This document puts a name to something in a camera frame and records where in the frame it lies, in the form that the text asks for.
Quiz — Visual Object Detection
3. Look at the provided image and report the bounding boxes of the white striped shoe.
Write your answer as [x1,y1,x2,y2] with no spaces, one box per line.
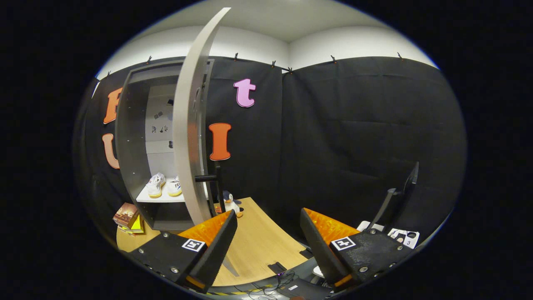
[146,172,167,199]
[167,176,183,197]

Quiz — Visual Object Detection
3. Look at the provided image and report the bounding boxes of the white cabinet shelf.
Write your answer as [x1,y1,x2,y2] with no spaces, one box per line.
[136,185,209,204]

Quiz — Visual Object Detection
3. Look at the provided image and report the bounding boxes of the brown cover book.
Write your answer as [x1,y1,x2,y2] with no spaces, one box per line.
[112,202,140,229]

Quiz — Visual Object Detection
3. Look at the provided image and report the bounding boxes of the beige shoe cabinet door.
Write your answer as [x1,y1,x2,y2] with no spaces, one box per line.
[172,7,241,278]

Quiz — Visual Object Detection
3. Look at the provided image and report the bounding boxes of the yellow book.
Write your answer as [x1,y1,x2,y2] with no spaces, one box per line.
[120,215,145,234]

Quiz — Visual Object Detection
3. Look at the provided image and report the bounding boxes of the black stand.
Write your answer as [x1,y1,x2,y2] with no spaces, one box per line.
[366,161,420,232]

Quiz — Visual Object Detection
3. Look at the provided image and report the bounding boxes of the black backdrop cloth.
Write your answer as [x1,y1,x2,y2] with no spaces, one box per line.
[74,55,468,253]

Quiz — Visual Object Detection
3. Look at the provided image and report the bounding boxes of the white printed sheet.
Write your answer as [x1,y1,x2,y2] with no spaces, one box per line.
[386,227,421,250]

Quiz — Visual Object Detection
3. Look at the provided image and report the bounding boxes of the black floor cables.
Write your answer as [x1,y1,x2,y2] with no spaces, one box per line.
[232,271,301,300]

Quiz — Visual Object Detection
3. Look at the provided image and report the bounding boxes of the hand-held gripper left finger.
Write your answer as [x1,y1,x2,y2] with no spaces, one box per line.
[121,209,239,294]

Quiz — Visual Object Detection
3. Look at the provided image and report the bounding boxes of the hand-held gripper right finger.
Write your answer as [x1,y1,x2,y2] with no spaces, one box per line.
[299,207,415,290]

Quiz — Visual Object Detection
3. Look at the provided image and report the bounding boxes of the dark grey shoe cabinet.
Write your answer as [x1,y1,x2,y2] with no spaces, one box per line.
[114,58,215,232]

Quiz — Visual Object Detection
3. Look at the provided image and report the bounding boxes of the penguin plush toy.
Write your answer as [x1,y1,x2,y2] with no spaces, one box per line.
[217,190,244,218]

